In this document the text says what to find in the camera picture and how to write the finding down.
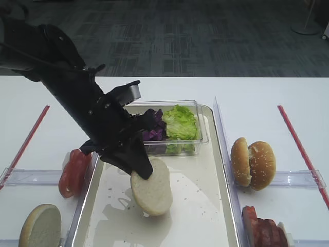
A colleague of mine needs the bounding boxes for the right clear acrylic divider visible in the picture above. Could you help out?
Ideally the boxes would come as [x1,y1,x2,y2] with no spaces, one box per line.
[213,97,250,246]

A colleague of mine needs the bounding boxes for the inner tomato slice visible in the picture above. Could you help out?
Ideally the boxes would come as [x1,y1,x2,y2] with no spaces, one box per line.
[71,152,92,196]

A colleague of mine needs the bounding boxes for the white pusher block right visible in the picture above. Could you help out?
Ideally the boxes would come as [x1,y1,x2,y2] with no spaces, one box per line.
[277,222,295,247]

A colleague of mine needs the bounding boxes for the bun bottom slice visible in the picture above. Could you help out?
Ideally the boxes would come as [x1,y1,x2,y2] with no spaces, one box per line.
[131,157,173,216]

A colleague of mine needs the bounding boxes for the red tomato slice right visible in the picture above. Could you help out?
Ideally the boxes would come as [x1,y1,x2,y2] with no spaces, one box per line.
[242,206,260,246]

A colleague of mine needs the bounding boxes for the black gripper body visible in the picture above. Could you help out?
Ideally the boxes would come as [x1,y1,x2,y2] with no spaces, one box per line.
[80,92,155,154]

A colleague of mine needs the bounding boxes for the grey stand base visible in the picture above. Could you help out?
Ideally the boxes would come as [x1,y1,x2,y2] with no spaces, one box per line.
[290,0,320,36]

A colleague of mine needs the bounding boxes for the right red strip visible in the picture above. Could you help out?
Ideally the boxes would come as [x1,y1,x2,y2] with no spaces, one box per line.
[277,105,328,208]

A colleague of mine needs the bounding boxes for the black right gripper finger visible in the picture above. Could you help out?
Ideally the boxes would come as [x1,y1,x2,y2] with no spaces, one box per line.
[100,132,153,180]

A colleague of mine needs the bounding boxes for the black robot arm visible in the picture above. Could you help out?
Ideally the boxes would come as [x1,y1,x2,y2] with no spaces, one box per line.
[1,1,155,179]

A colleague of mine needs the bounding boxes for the clear rail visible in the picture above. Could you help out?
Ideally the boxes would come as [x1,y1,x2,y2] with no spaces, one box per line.
[294,239,329,247]
[1,168,62,186]
[269,170,326,189]

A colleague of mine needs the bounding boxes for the upper right clear rail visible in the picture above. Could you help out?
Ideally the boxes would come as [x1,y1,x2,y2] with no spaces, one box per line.
[269,170,326,189]

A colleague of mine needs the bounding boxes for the upper left clear rail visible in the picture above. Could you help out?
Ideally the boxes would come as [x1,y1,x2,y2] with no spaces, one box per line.
[1,168,62,186]

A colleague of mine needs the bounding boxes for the red strip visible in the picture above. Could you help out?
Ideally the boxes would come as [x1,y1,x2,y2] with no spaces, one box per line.
[277,105,328,208]
[1,105,50,189]

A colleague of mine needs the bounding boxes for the lower right clear rail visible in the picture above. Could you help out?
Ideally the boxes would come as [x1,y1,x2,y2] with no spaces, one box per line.
[294,239,329,247]

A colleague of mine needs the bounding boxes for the dark red meat patties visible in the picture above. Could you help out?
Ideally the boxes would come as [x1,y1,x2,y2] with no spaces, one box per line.
[250,218,289,246]

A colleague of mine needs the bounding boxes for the left clear acrylic divider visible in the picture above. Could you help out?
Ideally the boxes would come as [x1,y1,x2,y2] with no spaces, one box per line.
[61,152,99,246]

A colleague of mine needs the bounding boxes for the green lettuce pile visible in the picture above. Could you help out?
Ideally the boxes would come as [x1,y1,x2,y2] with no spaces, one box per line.
[162,104,198,140]

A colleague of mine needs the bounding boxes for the purple cabbage pile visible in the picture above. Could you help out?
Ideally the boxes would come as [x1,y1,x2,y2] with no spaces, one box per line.
[142,109,167,141]

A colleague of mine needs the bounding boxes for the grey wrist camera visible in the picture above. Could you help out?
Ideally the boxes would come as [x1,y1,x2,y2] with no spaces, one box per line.
[116,80,141,106]

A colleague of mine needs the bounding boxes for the white metal tray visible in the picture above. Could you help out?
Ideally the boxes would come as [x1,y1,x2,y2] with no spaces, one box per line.
[65,105,240,246]

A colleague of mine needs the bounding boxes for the left bun bottom half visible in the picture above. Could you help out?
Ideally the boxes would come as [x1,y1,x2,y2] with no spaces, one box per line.
[19,204,62,247]

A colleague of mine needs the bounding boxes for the clear acrylic divider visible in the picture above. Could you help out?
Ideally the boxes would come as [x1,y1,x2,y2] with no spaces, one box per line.
[213,97,250,246]
[61,152,99,246]

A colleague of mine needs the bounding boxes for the sesame bun top half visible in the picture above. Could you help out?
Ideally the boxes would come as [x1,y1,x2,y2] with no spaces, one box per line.
[248,141,276,191]

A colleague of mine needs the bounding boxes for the clear plastic container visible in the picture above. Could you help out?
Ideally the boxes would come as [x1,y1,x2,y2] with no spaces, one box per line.
[125,100,208,156]

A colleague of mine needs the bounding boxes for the left red strip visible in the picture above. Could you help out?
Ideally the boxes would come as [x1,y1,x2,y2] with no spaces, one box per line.
[1,105,50,189]

